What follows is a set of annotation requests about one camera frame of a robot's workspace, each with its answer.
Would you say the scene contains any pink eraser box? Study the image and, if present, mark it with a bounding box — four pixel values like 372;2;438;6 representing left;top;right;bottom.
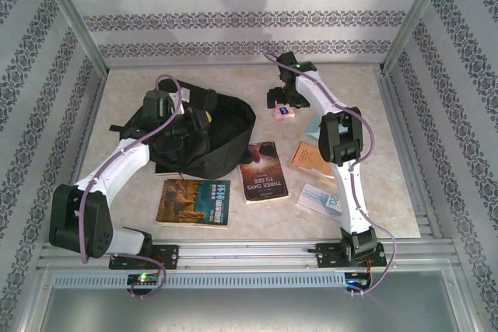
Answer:
271;104;296;121

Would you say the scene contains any black student bag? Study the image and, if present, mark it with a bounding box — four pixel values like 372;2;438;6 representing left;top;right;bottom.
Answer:
108;77;258;180

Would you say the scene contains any orange paperback book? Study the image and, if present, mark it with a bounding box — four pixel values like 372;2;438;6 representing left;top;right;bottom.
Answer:
289;141;336;178

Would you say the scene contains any dark red Three Days book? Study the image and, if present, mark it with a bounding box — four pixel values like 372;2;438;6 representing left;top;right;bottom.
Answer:
237;141;291;205

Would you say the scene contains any blue orange landscape cover book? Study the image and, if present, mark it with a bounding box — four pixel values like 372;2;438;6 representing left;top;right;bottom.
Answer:
155;179;231;230

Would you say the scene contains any left controller board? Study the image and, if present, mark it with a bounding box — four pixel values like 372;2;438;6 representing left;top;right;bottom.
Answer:
127;272;161;287

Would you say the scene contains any controller board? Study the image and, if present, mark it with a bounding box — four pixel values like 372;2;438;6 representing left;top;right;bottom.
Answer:
345;275;373;292
127;272;161;287

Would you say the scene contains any right controller board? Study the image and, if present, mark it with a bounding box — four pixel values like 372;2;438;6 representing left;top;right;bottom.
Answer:
345;275;373;292

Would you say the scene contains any aluminium side rail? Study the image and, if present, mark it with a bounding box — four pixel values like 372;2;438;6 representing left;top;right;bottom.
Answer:
377;67;443;239
54;71;108;242

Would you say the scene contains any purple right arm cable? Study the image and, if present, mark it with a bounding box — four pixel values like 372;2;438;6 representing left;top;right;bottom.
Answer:
263;51;398;296

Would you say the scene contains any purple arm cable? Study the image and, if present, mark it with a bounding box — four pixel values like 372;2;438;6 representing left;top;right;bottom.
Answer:
77;73;184;301
263;51;398;296

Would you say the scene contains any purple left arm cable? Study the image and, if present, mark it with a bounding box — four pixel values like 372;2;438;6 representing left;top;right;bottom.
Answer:
77;73;184;301

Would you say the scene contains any aluminium frame post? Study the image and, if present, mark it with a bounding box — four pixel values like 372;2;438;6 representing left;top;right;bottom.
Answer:
381;0;454;72
33;0;110;75

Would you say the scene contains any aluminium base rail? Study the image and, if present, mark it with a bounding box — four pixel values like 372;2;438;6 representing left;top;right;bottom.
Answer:
38;239;456;271

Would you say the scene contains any grey slotted cable duct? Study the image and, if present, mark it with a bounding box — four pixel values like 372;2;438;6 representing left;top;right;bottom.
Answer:
51;271;347;290

